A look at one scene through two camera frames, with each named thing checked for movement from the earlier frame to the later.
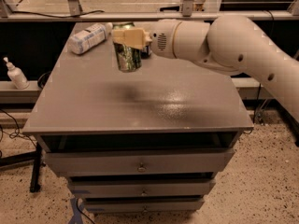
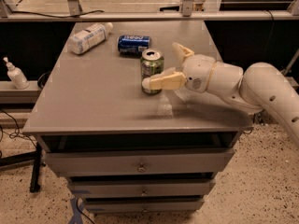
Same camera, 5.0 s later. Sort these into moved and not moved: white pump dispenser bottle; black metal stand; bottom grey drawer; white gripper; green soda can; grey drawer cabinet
Moved: white gripper; green soda can
Not moved: black metal stand; bottom grey drawer; white pump dispenser bottle; grey drawer cabinet
